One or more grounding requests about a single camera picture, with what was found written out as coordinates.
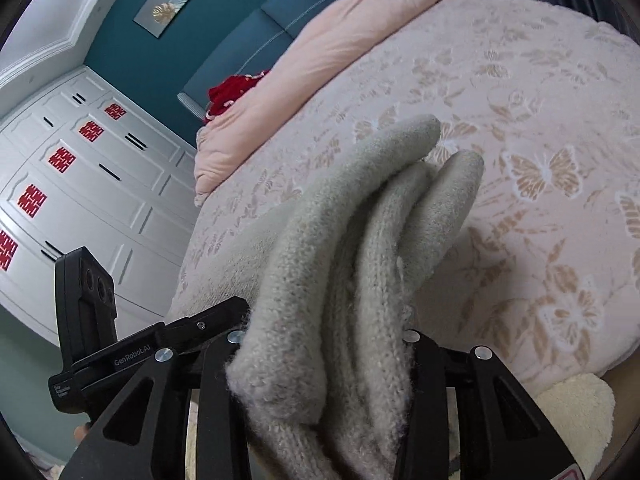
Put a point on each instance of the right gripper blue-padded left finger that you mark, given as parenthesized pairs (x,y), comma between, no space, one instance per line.
(142,433)

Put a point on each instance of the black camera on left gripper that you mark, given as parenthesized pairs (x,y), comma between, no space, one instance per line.
(84,305)

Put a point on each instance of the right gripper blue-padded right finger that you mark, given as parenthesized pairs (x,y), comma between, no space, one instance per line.
(502,432)

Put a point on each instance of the pink folded duvet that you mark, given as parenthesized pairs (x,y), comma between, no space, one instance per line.
(328,44)

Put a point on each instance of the pink floral bed cover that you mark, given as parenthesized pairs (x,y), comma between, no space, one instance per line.
(546,268)

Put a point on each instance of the red garment near headboard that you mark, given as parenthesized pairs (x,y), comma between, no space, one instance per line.
(223,96)

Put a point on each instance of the white wardrobe with red stickers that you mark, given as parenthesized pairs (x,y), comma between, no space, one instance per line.
(84,166)

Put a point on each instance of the teal upholstered headboard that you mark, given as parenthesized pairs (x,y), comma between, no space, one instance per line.
(253,46)

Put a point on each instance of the cream fluffy rug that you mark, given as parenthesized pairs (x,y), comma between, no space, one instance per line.
(581,410)

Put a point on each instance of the beige sweater with black hearts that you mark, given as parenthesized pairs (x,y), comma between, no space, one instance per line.
(323,372)

